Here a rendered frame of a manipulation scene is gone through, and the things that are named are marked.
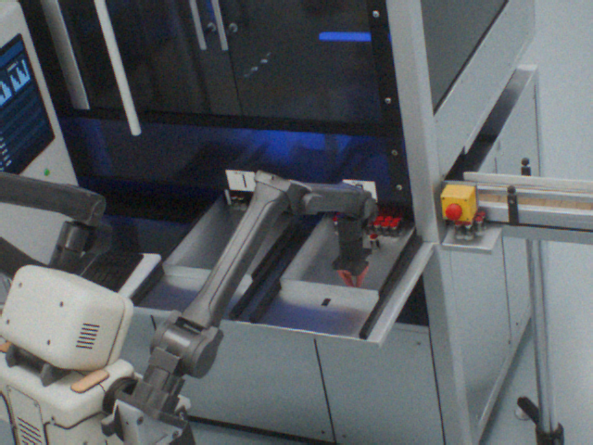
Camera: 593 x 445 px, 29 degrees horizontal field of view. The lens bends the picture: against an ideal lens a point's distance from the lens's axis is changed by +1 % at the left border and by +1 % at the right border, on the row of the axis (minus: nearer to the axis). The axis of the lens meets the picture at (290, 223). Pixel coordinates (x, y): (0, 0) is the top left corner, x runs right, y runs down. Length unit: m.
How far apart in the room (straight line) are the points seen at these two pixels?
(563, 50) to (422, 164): 3.12
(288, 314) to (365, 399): 0.68
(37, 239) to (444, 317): 1.10
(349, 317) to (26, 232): 0.91
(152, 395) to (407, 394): 1.34
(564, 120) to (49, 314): 3.46
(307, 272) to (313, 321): 0.20
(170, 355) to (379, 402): 1.35
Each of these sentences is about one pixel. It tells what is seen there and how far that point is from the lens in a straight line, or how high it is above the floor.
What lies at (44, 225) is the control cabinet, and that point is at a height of 0.99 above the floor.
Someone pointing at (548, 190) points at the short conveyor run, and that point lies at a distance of 2.98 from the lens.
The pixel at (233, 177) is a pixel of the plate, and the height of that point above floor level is 1.03.
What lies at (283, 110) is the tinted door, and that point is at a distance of 2.88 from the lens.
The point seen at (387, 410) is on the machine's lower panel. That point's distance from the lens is 3.36.
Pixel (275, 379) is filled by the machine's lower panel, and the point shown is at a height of 0.31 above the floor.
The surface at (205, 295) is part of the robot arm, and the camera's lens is 2.13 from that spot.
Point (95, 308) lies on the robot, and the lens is 2.10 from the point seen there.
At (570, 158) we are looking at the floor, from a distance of 4.94.
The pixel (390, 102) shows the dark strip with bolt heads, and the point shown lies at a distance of 2.73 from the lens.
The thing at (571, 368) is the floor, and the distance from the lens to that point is 3.85.
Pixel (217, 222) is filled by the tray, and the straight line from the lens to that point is 3.15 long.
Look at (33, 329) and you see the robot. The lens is 2.15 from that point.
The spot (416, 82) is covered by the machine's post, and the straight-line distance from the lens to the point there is 2.68.
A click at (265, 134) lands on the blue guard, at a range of 2.93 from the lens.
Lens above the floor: 2.52
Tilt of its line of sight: 32 degrees down
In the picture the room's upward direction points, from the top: 12 degrees counter-clockwise
